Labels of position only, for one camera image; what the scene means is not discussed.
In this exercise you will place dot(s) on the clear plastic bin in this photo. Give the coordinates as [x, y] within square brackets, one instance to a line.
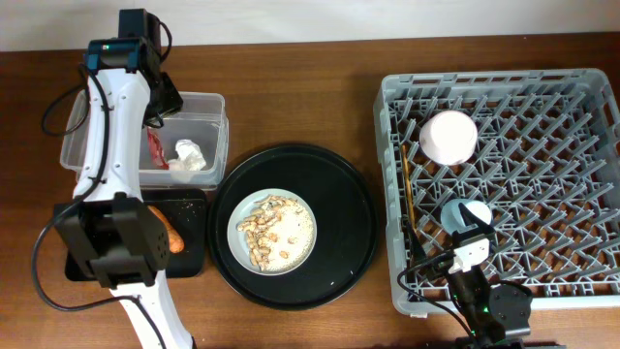
[203, 121]

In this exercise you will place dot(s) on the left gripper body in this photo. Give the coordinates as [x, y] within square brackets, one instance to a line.
[169, 99]

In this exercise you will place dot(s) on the wooden chopstick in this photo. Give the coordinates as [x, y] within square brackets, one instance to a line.
[408, 187]

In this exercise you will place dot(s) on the light blue cup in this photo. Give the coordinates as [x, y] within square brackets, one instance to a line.
[452, 220]

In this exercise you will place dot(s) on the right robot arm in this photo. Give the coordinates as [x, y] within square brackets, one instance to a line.
[493, 315]

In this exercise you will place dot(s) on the black rectangular tray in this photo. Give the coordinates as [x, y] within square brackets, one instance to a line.
[189, 228]

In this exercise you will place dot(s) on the white tissue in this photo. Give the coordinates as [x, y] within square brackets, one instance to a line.
[189, 157]

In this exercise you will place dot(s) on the orange carrot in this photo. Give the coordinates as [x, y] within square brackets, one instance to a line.
[176, 242]

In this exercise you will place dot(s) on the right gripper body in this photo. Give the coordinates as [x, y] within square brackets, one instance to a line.
[441, 268]

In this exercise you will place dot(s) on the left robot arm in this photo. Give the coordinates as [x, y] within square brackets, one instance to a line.
[117, 101]

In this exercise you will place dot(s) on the red snack wrapper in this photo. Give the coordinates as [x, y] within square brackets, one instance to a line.
[156, 149]

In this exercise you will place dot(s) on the grey plate with food scraps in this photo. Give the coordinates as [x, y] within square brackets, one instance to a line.
[272, 232]

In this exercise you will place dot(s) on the black round tray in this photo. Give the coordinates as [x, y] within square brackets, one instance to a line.
[348, 225]

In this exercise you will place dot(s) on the grey dishwasher rack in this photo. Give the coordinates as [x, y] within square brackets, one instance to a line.
[546, 162]

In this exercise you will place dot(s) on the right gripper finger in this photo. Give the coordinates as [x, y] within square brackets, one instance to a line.
[417, 252]
[477, 222]

